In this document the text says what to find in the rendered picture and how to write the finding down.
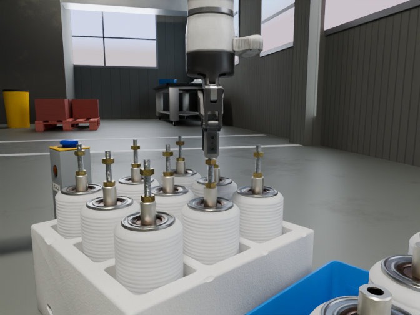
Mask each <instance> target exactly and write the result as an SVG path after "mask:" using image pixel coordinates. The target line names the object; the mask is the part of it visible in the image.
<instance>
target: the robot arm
mask: <svg viewBox="0 0 420 315"><path fill-rule="evenodd" d="M261 51H263V38H262V36H260V35H252V36H246V37H240V38H236V35H235V28H234V0H187V28H186V74H187V75H188V76H189V77H193V78H201V79H202V89H199V88H198V90H197V100H198V101H199V116H200V117H201V118H200V122H201V127H202V150H203V151H204V155H205V157H206V158H217V157H218V156H219V132H220V131H221V128H222V125H223V122H222V116H223V99H224V89H223V85H219V78H229V77H232V76H234V73H235V56H238V57H242V58H250V57H254V56H256V55H257V54H259V53H260V52H261Z"/></svg>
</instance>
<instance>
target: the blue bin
mask: <svg viewBox="0 0 420 315"><path fill-rule="evenodd" d="M368 283H369V271H367V270H365V269H361V268H359V267H356V266H353V265H350V264H347V263H345V262H342V261H337V260H332V261H329V262H327V263H326V264H324V265H323V266H321V267H319V268H318V269H316V270H315V271H313V272H312V273H310V274H308V275H307V276H305V277H303V278H302V279H300V280H299V281H297V282H295V283H294V284H292V285H291V286H289V287H287V288H286V289H285V290H283V291H281V292H280V293H278V294H277V295H275V296H273V297H272V298H271V299H268V300H267V301H266V302H264V303H262V304H261V305H259V306H258V307H256V308H254V309H253V310H251V311H249V312H248V313H246V314H245V315H310V314H311V313H312V312H313V311H314V310H315V309H316V308H317V307H318V306H320V305H321V304H323V303H326V302H328V301H329V300H331V299H334V298H338V297H341V296H359V287H360V286H362V285H364V284H368Z"/></svg>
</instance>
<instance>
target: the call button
mask: <svg viewBox="0 0 420 315"><path fill-rule="evenodd" d="M60 144H62V147H64V148H71V147H76V146H77V144H78V140H77V139H66V140H61V141H60Z"/></svg>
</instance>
